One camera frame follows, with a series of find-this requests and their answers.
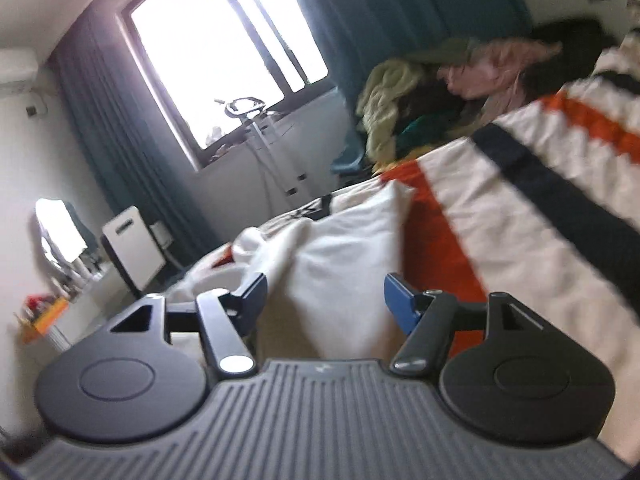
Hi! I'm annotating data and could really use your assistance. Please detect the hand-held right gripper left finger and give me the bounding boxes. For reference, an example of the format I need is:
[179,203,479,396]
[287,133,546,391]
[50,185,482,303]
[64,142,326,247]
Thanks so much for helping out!
[110,272,269,379]

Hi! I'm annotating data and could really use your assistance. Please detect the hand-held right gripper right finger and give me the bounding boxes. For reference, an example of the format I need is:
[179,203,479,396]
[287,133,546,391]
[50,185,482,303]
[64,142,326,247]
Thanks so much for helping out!
[383,272,539,375]

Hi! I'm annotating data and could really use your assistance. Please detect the white zip-up sweater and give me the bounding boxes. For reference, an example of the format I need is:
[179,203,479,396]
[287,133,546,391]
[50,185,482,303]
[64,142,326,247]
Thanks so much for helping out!
[165,179,418,361]

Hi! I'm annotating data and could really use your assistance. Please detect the white chair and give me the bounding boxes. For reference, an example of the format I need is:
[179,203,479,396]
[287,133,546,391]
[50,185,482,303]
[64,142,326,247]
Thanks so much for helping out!
[100,205,168,298]

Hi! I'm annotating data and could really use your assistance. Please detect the striped blanket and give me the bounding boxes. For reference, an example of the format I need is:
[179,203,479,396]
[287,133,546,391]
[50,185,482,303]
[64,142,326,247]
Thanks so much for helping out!
[170,30,640,466]

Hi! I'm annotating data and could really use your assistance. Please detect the blue stool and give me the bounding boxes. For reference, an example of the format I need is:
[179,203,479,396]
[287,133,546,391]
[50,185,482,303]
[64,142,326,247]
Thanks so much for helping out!
[330,135,373,176]

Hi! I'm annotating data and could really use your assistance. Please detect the white dressing table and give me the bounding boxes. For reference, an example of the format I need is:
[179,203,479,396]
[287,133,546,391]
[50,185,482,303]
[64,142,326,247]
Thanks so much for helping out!
[20,260,136,356]

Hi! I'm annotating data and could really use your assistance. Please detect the green garment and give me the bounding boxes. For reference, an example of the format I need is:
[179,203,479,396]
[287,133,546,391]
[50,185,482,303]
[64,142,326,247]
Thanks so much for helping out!
[395,112,466,153]

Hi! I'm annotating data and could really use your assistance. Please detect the teal curtain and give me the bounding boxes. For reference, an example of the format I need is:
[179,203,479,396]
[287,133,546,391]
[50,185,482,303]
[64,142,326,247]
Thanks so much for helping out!
[50,10,216,266]
[295,0,531,111]

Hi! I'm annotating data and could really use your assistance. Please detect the garment steamer stand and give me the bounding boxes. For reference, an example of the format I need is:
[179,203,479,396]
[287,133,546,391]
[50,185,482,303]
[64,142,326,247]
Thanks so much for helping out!
[215,96,308,196]

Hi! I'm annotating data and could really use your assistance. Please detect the yellow-green garment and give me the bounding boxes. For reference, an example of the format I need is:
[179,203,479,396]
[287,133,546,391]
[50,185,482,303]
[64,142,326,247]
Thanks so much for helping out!
[356,57,441,161]

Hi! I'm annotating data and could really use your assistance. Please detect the dark cloth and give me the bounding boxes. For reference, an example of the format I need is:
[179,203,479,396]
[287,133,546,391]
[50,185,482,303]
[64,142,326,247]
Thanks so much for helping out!
[395,87,471,126]

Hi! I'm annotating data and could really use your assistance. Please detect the table mirror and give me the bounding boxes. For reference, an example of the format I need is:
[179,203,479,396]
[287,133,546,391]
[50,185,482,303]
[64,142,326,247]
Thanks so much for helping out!
[34,198,91,266]

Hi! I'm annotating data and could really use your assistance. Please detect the window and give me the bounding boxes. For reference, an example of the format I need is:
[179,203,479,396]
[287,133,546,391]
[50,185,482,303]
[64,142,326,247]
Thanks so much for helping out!
[117,0,331,171]

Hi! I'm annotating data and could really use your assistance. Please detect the pink garment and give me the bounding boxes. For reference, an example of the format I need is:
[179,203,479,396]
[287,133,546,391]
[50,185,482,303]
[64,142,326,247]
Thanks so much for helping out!
[440,40,563,126]

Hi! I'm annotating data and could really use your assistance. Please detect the olive garment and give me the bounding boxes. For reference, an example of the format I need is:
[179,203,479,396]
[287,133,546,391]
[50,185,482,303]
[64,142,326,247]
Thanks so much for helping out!
[405,36,481,66]

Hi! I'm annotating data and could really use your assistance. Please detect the black garment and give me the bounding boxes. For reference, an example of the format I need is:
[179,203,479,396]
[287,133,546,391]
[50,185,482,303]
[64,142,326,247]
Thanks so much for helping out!
[520,19,618,106]

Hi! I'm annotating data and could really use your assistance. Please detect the white air conditioner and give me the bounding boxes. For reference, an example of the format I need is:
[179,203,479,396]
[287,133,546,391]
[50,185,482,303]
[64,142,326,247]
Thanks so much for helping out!
[0,47,41,96]

